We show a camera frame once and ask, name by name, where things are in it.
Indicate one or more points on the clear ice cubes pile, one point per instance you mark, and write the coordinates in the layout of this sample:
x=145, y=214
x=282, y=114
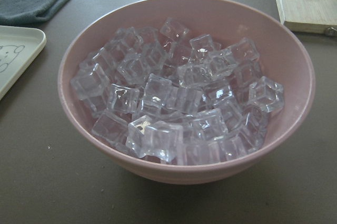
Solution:
x=165, y=96

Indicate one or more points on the pink bowl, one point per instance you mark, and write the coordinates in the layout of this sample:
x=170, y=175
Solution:
x=282, y=59

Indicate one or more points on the cream serving tray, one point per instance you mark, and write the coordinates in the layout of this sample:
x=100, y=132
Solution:
x=19, y=47

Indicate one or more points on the wooden cutting board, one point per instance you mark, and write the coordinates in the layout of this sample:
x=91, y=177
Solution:
x=308, y=16

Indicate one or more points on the grey folded cloth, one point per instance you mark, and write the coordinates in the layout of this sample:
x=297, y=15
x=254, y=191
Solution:
x=23, y=12

